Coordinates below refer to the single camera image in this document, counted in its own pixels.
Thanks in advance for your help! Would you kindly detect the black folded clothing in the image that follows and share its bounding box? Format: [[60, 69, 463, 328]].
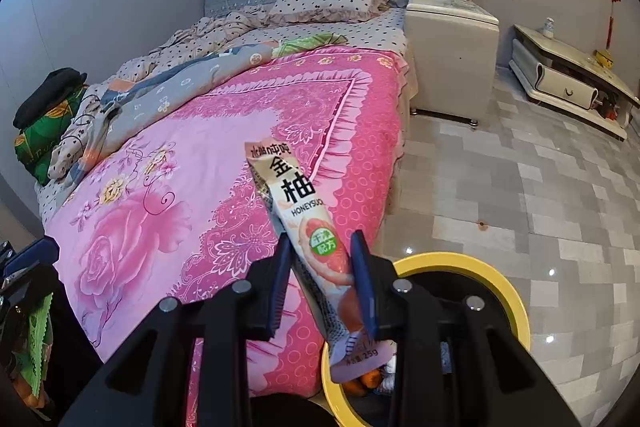
[[12, 68, 88, 128]]

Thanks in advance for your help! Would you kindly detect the cream marble top cabinet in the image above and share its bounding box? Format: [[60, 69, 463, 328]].
[[510, 24, 640, 140]]

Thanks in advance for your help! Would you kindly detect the polka dot rolled pillow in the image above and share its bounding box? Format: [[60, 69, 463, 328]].
[[50, 97, 116, 180]]

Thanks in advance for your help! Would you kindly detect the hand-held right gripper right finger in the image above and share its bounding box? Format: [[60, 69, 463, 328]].
[[351, 231, 583, 427]]

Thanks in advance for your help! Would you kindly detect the polka dot bed sheet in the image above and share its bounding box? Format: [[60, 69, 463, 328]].
[[35, 7, 408, 228]]

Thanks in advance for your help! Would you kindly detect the polka dot ruffled pillow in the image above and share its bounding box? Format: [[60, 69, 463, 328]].
[[270, 0, 391, 25]]

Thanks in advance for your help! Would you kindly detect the green floral sheet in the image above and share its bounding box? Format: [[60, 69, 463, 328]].
[[272, 33, 348, 58]]

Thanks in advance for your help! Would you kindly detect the cream nightstand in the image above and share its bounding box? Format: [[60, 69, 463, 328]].
[[405, 0, 501, 128]]

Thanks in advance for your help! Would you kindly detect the green snack wrapper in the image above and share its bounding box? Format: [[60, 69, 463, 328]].
[[25, 293, 55, 399]]

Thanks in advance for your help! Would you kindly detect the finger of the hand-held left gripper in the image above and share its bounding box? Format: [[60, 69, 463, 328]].
[[7, 237, 61, 279]]

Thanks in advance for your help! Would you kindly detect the grey floral blanket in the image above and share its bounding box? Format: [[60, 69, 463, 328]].
[[65, 42, 281, 158]]

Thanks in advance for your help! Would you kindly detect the white tissue wad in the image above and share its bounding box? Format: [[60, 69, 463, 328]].
[[377, 354, 398, 395]]

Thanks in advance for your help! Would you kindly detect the green floral folded quilt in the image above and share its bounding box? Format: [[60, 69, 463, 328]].
[[15, 92, 86, 185]]

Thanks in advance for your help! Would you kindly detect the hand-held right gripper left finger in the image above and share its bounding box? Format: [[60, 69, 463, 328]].
[[57, 234, 292, 427]]

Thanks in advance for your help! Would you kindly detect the polka dot quilt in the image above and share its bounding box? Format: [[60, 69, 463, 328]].
[[117, 4, 281, 80]]

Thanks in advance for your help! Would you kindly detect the yellow rimmed trash bin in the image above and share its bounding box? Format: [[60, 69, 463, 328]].
[[320, 252, 531, 427]]

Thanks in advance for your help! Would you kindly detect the pink floral blanket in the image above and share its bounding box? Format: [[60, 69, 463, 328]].
[[45, 47, 416, 427]]

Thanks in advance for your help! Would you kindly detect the orange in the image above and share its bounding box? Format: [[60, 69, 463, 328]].
[[345, 369, 383, 398]]

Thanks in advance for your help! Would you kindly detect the long snack packet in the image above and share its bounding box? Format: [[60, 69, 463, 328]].
[[244, 139, 396, 383]]

